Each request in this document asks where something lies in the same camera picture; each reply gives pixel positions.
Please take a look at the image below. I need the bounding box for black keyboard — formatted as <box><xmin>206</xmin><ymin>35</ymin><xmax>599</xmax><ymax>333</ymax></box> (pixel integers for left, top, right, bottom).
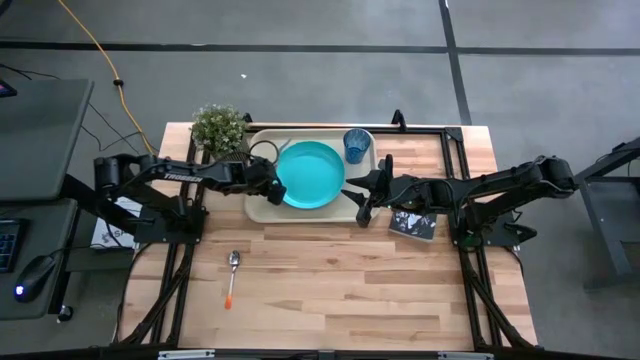
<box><xmin>0</xmin><ymin>218</ymin><xmax>24</xmax><ymax>274</ymax></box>

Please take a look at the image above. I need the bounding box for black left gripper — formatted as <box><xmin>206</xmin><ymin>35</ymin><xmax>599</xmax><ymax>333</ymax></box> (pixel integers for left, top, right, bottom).
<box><xmin>242</xmin><ymin>159</ymin><xmax>289</xmax><ymax>207</ymax></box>

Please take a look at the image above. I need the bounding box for spoon with orange handle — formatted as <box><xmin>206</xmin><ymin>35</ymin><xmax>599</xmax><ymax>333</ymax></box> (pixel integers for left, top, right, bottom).
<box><xmin>223</xmin><ymin>249</ymin><xmax>243</xmax><ymax>311</ymax></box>

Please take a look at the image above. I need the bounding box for black aluminium table frame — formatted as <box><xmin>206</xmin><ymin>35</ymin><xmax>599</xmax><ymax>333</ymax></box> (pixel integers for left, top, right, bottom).
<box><xmin>111</xmin><ymin>108</ymin><xmax>539</xmax><ymax>352</ymax></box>

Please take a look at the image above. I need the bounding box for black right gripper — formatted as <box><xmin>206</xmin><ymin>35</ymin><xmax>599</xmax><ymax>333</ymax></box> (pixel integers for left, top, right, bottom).
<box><xmin>340</xmin><ymin>155</ymin><xmax>442</xmax><ymax>229</ymax></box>

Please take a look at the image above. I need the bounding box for black left gripper cable loop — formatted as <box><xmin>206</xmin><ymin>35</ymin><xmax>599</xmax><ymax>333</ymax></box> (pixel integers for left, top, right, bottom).
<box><xmin>247</xmin><ymin>139</ymin><xmax>282</xmax><ymax>167</ymax></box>

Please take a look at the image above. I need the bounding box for potted green plant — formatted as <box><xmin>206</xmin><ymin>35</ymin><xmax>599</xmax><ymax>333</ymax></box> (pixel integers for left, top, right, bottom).
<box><xmin>190</xmin><ymin>103</ymin><xmax>252</xmax><ymax>164</ymax></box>

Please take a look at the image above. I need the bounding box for blue patterned plastic cup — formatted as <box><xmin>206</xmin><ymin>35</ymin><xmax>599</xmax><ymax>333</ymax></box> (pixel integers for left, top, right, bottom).
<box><xmin>342</xmin><ymin>128</ymin><xmax>373</xmax><ymax>166</ymax></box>

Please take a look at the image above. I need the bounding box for grey side desk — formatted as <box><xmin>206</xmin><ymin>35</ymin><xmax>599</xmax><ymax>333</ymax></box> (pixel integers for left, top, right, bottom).
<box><xmin>0</xmin><ymin>77</ymin><xmax>96</xmax><ymax>322</ymax></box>

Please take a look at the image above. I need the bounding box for teal plastic plate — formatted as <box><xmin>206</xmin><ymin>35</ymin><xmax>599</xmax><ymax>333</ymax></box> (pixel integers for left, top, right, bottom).
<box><xmin>275</xmin><ymin>140</ymin><xmax>347</xmax><ymax>211</ymax></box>

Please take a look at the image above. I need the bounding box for black floor cable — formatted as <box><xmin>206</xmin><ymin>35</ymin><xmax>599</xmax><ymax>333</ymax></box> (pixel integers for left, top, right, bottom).
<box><xmin>0</xmin><ymin>61</ymin><xmax>147</xmax><ymax>154</ymax></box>

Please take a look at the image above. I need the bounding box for black paperback book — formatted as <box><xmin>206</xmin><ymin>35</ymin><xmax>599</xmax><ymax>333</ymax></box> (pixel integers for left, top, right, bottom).
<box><xmin>388</xmin><ymin>209</ymin><xmax>438</xmax><ymax>243</ymax></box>

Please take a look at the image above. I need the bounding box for white printed box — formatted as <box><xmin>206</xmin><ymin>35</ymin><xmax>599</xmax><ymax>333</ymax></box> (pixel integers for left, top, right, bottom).
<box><xmin>89</xmin><ymin>196</ymin><xmax>144</xmax><ymax>250</ymax></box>

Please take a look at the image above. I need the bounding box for yellow extension cable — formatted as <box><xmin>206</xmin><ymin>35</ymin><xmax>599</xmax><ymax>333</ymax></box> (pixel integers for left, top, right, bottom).
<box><xmin>56</xmin><ymin>0</ymin><xmax>159</xmax><ymax>156</ymax></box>

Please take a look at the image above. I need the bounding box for beige plastic tray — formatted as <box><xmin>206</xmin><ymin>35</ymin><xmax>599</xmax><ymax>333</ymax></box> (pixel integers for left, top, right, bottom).
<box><xmin>243</xmin><ymin>127</ymin><xmax>382</xmax><ymax>225</ymax></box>

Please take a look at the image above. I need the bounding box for black computer mouse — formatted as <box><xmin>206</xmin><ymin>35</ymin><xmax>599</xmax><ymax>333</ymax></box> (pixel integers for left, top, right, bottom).
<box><xmin>13</xmin><ymin>254</ymin><xmax>57</xmax><ymax>304</ymax></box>

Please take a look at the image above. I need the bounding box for grey metal stand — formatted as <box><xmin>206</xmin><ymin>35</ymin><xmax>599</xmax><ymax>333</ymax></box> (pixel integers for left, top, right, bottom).
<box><xmin>573</xmin><ymin>136</ymin><xmax>640</xmax><ymax>292</ymax></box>

